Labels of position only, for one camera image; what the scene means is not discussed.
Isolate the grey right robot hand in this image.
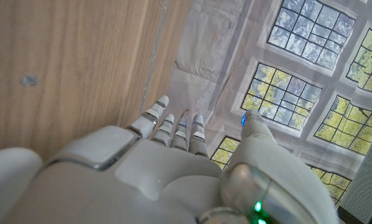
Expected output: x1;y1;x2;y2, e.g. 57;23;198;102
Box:
0;95;341;224

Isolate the printed window backdrop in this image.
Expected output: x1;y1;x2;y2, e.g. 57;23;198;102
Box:
167;0;372;206

